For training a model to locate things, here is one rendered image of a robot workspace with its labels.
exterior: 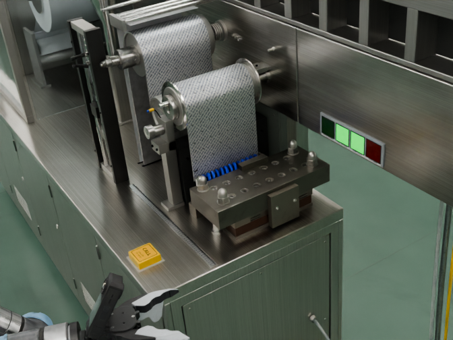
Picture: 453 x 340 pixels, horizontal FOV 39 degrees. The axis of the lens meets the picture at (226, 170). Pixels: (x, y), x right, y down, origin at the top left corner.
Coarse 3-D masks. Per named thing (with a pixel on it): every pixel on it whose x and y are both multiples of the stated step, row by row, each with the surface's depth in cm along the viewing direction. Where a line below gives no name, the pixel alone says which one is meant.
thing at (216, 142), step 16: (240, 112) 189; (192, 128) 182; (208, 128) 185; (224, 128) 189; (240, 128) 192; (256, 128) 196; (192, 144) 185; (208, 144) 188; (224, 144) 191; (240, 144) 195; (256, 144) 198; (192, 160) 187; (208, 160) 190; (224, 160) 194; (240, 160) 197
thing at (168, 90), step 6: (246, 66) 190; (252, 72) 189; (252, 78) 189; (168, 90) 182; (174, 96) 180; (180, 102) 178; (180, 108) 179; (180, 114) 180; (174, 120) 186; (180, 120) 182
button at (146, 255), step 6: (144, 246) 181; (150, 246) 181; (132, 252) 179; (138, 252) 179; (144, 252) 178; (150, 252) 178; (156, 252) 178; (132, 258) 178; (138, 258) 176; (144, 258) 176; (150, 258) 176; (156, 258) 177; (138, 264) 175; (144, 264) 176; (150, 264) 177
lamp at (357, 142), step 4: (352, 132) 169; (352, 136) 170; (356, 136) 169; (360, 136) 167; (352, 140) 171; (356, 140) 169; (360, 140) 168; (352, 144) 171; (356, 144) 170; (360, 144) 168; (356, 148) 170; (360, 148) 169; (360, 152) 169
